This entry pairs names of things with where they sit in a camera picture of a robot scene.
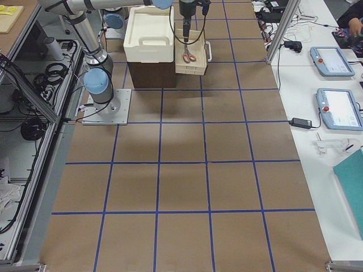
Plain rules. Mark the light wooden drawer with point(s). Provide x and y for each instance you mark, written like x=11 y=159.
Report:
x=198 y=49

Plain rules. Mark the person hand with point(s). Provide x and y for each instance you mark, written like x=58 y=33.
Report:
x=355 y=26

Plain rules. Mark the clear acrylic holder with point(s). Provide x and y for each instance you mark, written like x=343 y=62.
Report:
x=341 y=146

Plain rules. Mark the light wooden board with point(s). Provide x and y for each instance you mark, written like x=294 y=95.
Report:
x=9 y=15

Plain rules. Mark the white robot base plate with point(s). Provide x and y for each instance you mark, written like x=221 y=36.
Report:
x=115 y=34

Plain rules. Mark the black power adapter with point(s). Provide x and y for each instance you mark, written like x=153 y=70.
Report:
x=300 y=123

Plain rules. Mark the cream white plastic tray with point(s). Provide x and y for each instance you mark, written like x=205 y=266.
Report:
x=149 y=38

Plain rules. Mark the teach pendant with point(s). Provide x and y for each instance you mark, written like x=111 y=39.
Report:
x=331 y=61
x=339 y=110

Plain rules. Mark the teach pendant near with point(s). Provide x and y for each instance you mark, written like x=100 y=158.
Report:
x=339 y=110

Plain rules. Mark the dark brown wooden cabinet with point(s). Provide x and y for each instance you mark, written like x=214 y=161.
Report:
x=152 y=75

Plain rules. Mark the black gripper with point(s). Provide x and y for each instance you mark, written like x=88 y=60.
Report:
x=186 y=9

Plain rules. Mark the grey orange handled scissors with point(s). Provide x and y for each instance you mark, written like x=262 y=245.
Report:
x=187 y=55

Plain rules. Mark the aluminium frame post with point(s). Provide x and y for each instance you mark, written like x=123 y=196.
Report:
x=281 y=29

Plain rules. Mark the black power brick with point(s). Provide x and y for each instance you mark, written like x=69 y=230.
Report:
x=295 y=46

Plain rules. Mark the teach pendant far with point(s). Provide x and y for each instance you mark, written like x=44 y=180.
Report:
x=331 y=61

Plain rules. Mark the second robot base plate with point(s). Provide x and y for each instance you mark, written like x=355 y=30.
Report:
x=116 y=112

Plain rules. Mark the crumpled white cloth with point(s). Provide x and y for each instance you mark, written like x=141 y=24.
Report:
x=9 y=192

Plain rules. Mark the white drawer handle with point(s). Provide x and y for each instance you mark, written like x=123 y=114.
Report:
x=209 y=49

